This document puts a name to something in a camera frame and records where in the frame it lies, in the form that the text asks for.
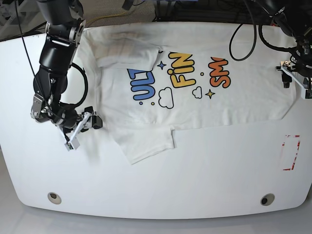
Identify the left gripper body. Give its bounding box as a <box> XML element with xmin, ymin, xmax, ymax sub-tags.
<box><xmin>275</xmin><ymin>58</ymin><xmax>312</xmax><ymax>91</ymax></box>

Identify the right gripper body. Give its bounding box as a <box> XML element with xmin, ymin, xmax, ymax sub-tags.
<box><xmin>53</xmin><ymin>106</ymin><xmax>97</xmax><ymax>141</ymax></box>

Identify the white printed T-shirt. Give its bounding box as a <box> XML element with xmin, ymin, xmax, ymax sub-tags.
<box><xmin>78</xmin><ymin>23</ymin><xmax>296</xmax><ymax>164</ymax></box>

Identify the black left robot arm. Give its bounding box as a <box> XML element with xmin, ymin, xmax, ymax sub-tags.
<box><xmin>256</xmin><ymin>0</ymin><xmax>312</xmax><ymax>99</ymax></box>

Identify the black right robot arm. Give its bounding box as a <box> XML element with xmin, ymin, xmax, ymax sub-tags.
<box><xmin>31</xmin><ymin>0</ymin><xmax>103</xmax><ymax>148</ymax></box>

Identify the red tape rectangle marking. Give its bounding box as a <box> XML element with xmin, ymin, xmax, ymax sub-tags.
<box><xmin>280</xmin><ymin>135</ymin><xmax>301</xmax><ymax>171</ymax></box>

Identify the left table grommet hole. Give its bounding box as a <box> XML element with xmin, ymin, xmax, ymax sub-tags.
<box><xmin>47</xmin><ymin>193</ymin><xmax>61</xmax><ymax>205</ymax></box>

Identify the table grommet hole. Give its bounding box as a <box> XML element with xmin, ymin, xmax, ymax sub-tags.
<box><xmin>47</xmin><ymin>193</ymin><xmax>61</xmax><ymax>205</ymax></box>
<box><xmin>260</xmin><ymin>194</ymin><xmax>275</xmax><ymax>206</ymax></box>

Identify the right table grommet hole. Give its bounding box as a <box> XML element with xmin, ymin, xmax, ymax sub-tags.
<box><xmin>260</xmin><ymin>194</ymin><xmax>275</xmax><ymax>206</ymax></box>

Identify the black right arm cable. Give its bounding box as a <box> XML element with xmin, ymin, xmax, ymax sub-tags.
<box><xmin>59</xmin><ymin>62</ymin><xmax>90</xmax><ymax>108</ymax></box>

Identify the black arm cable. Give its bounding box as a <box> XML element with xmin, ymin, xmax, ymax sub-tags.
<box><xmin>59</xmin><ymin>62</ymin><xmax>90</xmax><ymax>108</ymax></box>
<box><xmin>229</xmin><ymin>23</ymin><xmax>256</xmax><ymax>61</ymax></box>

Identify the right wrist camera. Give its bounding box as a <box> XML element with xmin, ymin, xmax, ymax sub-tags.
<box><xmin>64</xmin><ymin>137</ymin><xmax>80</xmax><ymax>151</ymax></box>

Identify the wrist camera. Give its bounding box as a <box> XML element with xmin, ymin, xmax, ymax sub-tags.
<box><xmin>64</xmin><ymin>137</ymin><xmax>80</xmax><ymax>151</ymax></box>
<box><xmin>301</xmin><ymin>88</ymin><xmax>312</xmax><ymax>99</ymax></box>

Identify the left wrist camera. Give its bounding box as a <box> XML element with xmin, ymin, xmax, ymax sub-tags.
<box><xmin>301</xmin><ymin>88</ymin><xmax>312</xmax><ymax>99</ymax></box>

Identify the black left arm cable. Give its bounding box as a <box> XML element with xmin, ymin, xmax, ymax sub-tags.
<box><xmin>229</xmin><ymin>23</ymin><xmax>256</xmax><ymax>61</ymax></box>

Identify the yellow cable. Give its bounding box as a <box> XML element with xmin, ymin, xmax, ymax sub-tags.
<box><xmin>84</xmin><ymin>11</ymin><xmax>130</xmax><ymax>28</ymax></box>

